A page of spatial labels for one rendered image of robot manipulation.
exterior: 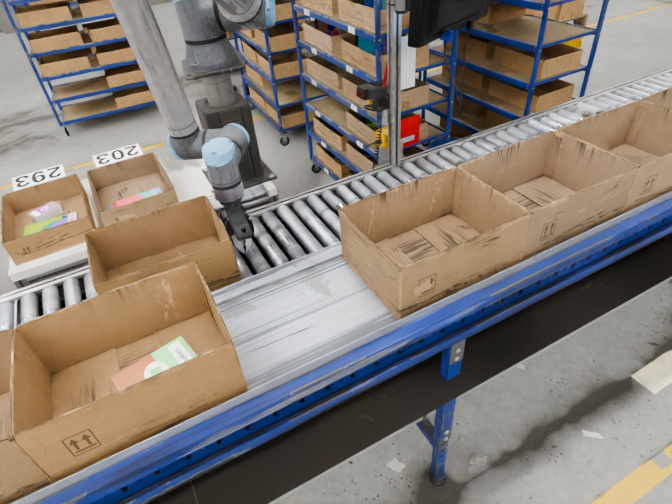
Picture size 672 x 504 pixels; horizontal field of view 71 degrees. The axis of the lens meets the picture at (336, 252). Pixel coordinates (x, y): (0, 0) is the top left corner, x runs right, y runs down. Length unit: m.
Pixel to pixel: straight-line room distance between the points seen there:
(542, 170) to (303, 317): 0.97
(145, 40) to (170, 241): 0.68
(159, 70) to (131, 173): 0.94
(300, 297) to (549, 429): 1.23
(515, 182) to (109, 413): 1.31
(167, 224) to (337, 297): 0.71
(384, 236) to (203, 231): 0.68
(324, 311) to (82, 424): 0.57
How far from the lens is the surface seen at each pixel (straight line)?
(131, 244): 1.71
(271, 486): 1.25
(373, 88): 1.90
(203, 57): 1.84
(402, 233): 1.42
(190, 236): 1.73
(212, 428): 1.01
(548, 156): 1.71
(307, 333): 1.15
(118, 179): 2.27
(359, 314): 1.18
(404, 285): 1.08
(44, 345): 1.24
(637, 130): 2.01
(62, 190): 2.27
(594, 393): 2.27
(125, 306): 1.20
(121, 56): 5.00
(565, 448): 2.09
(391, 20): 1.84
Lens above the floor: 1.74
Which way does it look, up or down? 39 degrees down
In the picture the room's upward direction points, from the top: 6 degrees counter-clockwise
